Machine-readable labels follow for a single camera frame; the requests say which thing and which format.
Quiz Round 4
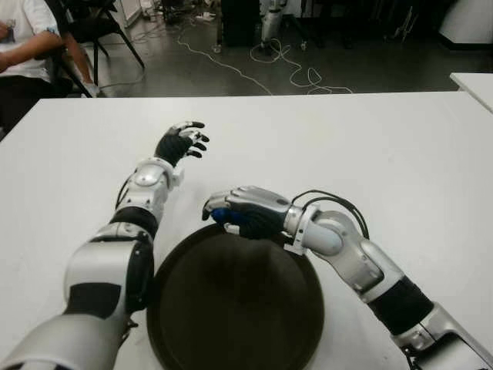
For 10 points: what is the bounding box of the white curved pedestal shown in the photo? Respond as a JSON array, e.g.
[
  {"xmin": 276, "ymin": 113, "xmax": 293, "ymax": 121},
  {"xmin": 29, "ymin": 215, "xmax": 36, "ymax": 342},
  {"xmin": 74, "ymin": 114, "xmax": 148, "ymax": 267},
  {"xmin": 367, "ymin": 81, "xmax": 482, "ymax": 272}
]
[{"xmin": 438, "ymin": 0, "xmax": 493, "ymax": 49}]

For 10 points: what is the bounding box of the looped white floor cable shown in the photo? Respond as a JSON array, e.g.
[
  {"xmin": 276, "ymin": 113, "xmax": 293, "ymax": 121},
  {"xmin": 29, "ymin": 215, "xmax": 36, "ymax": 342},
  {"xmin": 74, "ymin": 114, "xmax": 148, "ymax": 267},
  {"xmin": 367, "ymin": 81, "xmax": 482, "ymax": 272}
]
[{"xmin": 249, "ymin": 37, "xmax": 354, "ymax": 95}]

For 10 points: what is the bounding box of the dark brown round tray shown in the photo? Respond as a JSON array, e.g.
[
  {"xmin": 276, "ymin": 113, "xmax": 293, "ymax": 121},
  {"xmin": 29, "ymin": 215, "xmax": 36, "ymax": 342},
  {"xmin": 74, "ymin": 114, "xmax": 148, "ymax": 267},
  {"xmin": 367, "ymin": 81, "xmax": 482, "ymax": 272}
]
[{"xmin": 146, "ymin": 223, "xmax": 325, "ymax": 370}]

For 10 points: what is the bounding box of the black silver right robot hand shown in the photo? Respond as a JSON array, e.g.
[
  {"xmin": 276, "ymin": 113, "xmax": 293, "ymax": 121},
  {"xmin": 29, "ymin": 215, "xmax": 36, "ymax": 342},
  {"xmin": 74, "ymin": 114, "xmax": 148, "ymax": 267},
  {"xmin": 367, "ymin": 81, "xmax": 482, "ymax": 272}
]
[{"xmin": 201, "ymin": 185, "xmax": 292, "ymax": 241}]

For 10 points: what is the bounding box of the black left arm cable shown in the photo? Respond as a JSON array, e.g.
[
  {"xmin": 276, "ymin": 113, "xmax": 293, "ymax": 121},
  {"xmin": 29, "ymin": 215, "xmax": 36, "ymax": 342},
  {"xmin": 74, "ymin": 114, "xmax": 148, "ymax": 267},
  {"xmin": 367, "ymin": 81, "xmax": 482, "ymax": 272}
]
[{"xmin": 116, "ymin": 176, "xmax": 140, "ymax": 342}]

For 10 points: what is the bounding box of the black stand with caster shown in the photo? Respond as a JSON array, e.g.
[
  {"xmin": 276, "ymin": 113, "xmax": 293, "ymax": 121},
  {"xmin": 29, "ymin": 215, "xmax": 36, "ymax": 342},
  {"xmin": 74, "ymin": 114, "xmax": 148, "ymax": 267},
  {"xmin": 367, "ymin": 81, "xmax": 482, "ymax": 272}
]
[{"xmin": 288, "ymin": 0, "xmax": 354, "ymax": 51}]

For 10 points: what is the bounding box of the seated person in white shirt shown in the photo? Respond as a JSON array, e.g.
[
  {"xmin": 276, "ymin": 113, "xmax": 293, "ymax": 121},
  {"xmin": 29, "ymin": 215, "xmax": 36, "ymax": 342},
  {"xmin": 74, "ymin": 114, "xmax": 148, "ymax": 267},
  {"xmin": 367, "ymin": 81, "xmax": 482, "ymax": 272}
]
[{"xmin": 0, "ymin": 0, "xmax": 100, "ymax": 132}]

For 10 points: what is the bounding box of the blue Oreo packet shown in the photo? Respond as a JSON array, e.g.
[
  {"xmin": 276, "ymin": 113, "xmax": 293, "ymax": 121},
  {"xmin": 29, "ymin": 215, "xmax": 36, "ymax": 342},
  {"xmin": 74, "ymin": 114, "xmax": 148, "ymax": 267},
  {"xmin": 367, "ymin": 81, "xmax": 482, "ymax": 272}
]
[{"xmin": 210, "ymin": 207, "xmax": 236, "ymax": 224}]

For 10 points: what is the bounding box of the folded metal stand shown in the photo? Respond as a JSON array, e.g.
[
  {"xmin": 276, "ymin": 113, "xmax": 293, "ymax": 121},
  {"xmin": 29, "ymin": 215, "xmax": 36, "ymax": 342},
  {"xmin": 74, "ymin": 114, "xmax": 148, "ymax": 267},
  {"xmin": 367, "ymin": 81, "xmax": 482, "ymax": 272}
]
[{"xmin": 392, "ymin": 7, "xmax": 419, "ymax": 42}]

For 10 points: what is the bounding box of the black folding chair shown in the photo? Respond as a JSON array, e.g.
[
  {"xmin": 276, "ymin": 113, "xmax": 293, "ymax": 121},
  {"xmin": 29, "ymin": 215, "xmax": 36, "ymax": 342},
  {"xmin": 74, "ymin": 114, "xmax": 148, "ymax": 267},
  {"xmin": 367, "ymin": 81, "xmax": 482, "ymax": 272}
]
[{"xmin": 44, "ymin": 0, "xmax": 146, "ymax": 97}]

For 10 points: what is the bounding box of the black cabinet on casters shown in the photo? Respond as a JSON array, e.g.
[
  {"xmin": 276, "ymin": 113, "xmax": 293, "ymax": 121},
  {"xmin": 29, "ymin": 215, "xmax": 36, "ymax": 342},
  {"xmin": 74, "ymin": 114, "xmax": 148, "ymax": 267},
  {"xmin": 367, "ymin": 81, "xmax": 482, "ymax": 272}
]
[{"xmin": 212, "ymin": 0, "xmax": 263, "ymax": 54}]

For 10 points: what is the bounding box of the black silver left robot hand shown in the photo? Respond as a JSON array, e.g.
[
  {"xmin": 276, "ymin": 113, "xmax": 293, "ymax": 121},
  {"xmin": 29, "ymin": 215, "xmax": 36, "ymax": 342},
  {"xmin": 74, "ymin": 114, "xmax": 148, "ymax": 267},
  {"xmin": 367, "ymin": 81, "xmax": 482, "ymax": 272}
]
[{"xmin": 154, "ymin": 121, "xmax": 211, "ymax": 169}]

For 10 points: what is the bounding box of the white side table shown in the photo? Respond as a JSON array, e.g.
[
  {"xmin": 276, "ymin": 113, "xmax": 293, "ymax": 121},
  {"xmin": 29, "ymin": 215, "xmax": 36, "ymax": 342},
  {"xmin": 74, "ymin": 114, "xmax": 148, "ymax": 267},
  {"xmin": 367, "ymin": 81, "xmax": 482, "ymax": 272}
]
[{"xmin": 448, "ymin": 71, "xmax": 493, "ymax": 115}]

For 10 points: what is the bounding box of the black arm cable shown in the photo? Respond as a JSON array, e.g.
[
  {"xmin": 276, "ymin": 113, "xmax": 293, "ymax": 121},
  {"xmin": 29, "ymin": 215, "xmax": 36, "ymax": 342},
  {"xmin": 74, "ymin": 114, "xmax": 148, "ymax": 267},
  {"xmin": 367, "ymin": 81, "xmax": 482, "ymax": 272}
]
[
  {"xmin": 116, "ymin": 176, "xmax": 140, "ymax": 342},
  {"xmin": 291, "ymin": 189, "xmax": 371, "ymax": 240}
]

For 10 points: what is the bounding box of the silver robot leg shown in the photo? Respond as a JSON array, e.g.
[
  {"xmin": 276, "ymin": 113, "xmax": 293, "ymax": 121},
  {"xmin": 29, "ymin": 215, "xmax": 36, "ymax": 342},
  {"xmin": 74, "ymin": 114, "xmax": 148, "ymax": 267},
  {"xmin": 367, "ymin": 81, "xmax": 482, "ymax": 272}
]
[{"xmin": 260, "ymin": 0, "xmax": 288, "ymax": 51}]

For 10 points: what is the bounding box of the grey floor cable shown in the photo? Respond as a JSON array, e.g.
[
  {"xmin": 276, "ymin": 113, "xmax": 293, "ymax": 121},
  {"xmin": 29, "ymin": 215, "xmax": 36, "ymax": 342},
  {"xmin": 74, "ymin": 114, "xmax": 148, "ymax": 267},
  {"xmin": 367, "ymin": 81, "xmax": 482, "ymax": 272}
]
[{"xmin": 99, "ymin": 71, "xmax": 146, "ymax": 90}]

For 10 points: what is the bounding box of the white cabinet panel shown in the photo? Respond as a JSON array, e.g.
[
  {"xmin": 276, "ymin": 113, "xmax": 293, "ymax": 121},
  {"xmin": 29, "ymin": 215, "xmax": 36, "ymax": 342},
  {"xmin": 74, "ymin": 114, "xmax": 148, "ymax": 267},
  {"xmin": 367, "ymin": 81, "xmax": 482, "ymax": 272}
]
[{"xmin": 119, "ymin": 0, "xmax": 143, "ymax": 28}]

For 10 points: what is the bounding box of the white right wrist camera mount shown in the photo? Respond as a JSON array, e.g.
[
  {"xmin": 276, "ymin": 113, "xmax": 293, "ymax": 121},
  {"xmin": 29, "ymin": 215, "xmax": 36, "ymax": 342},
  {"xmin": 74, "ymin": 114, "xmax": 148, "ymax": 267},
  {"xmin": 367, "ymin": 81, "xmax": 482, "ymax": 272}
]
[{"xmin": 283, "ymin": 229, "xmax": 309, "ymax": 255}]

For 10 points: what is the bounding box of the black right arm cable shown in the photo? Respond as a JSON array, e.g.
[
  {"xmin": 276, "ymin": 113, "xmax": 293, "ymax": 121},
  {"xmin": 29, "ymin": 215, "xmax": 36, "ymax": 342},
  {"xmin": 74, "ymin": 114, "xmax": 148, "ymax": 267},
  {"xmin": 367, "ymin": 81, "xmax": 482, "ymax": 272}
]
[{"xmin": 291, "ymin": 189, "xmax": 371, "ymax": 240}]

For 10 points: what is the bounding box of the long white floor cable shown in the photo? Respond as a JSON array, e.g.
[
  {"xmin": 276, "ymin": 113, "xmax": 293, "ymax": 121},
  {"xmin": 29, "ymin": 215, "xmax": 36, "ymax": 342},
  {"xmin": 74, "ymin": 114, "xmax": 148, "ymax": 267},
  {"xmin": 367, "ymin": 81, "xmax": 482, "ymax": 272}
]
[{"xmin": 176, "ymin": 30, "xmax": 274, "ymax": 96}]

